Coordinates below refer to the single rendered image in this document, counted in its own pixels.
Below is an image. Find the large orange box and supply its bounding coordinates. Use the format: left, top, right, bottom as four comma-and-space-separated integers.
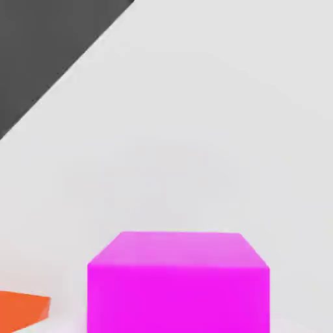
0, 290, 52, 333

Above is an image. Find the small magenta cube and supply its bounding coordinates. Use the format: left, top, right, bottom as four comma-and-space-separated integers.
87, 231, 271, 333

